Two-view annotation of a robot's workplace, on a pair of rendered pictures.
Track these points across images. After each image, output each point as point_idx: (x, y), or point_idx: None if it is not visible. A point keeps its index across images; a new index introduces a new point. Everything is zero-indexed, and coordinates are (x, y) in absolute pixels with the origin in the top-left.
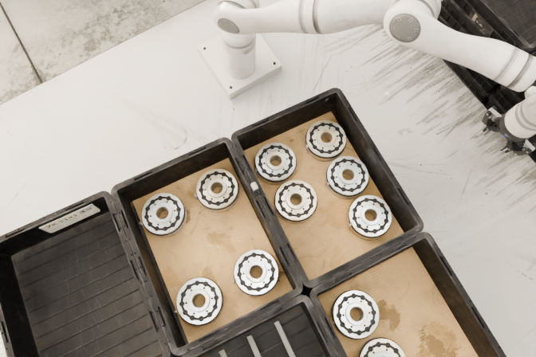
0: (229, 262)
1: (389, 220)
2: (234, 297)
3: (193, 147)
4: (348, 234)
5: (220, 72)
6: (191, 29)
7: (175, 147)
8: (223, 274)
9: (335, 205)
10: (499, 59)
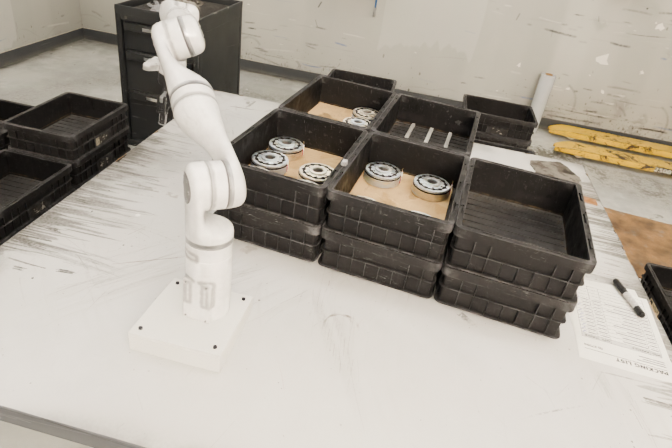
0: (393, 191)
1: (279, 137)
2: (406, 181)
3: (331, 305)
4: (306, 156)
5: (234, 316)
6: (182, 412)
7: (348, 318)
8: (402, 190)
9: (294, 166)
10: (187, 12)
